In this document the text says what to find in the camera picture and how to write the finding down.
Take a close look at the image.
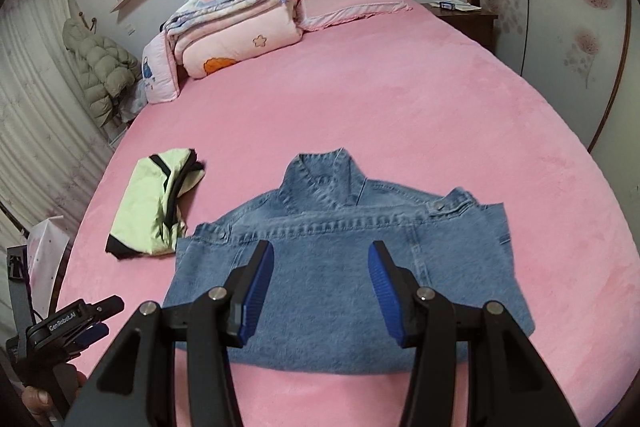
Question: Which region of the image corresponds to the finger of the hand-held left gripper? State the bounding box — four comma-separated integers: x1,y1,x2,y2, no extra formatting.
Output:
88,295,125,324
74,324,110,352

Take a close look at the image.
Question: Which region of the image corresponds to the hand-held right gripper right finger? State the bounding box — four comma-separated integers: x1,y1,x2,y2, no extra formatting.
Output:
367,240,584,427

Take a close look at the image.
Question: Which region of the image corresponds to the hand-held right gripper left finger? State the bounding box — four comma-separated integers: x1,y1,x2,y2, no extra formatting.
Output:
65,240,276,427

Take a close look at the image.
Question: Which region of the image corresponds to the blue denim jacket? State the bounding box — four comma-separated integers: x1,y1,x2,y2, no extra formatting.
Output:
162,147,535,376

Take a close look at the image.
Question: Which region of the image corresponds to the person's left hand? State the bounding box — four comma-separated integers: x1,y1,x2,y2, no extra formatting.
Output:
22,370,90,425

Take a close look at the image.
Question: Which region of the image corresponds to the white plastic bag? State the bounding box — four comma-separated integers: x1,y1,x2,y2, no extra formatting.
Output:
27,216,71,300

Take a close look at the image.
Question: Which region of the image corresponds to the light green black garment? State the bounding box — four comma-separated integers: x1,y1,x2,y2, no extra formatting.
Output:
105,148,207,261

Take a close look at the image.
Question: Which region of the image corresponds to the bed with pink sheet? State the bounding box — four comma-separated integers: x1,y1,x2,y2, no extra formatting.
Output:
50,0,640,427

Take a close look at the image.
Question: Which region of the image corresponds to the white curtain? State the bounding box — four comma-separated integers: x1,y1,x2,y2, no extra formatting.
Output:
0,0,117,258

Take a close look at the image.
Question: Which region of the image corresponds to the pink cushion with blue figure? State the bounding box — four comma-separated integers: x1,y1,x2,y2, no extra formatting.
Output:
141,32,182,104

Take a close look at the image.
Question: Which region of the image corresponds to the beige puffer jacket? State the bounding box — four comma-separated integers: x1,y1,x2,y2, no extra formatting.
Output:
62,17,144,128

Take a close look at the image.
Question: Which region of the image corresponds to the pink quilt with orange print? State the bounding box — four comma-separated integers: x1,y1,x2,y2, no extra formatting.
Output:
167,1,305,80

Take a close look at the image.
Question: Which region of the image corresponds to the dark wooden nightstand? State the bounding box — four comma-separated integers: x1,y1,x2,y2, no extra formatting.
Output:
420,2,500,54

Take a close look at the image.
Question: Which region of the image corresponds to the pink pillow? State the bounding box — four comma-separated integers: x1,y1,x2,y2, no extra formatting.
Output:
297,0,414,32

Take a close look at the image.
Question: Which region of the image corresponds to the wardrobe with floral sliding doors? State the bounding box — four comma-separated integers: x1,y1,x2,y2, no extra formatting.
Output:
452,0,640,154

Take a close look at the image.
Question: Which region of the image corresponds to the grey metal frame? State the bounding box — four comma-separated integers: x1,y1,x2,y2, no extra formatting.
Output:
5,244,32,340

